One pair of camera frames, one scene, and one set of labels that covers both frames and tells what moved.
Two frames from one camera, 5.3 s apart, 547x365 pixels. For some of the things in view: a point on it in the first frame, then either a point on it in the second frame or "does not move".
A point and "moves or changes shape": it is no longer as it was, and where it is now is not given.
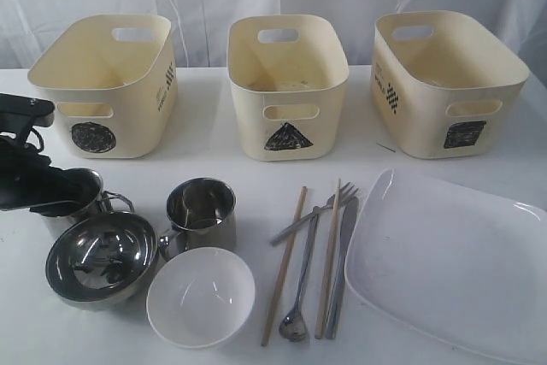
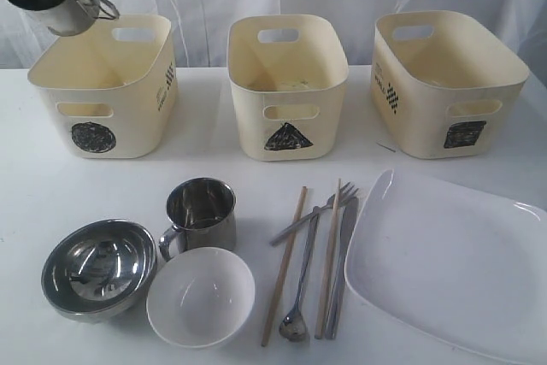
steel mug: (202, 213) does not move
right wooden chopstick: (323, 303) does not move
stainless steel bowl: (104, 261) moves or changes shape
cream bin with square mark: (443, 89) does not move
